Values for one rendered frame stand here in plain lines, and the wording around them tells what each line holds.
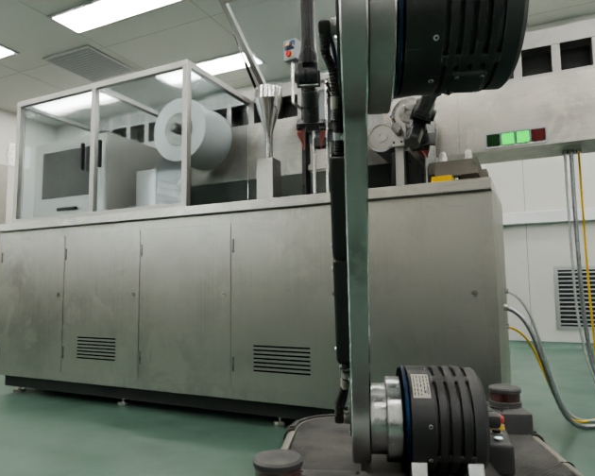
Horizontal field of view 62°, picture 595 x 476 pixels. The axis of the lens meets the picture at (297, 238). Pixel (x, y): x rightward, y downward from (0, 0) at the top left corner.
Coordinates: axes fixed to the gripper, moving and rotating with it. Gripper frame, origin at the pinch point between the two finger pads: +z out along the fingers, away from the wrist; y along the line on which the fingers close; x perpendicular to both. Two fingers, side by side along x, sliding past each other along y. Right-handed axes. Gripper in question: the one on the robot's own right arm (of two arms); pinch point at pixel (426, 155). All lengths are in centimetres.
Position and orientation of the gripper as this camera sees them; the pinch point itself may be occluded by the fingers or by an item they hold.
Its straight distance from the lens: 210.5
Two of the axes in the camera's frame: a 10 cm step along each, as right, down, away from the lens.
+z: 3.8, 5.7, 7.3
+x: 2.0, -8.2, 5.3
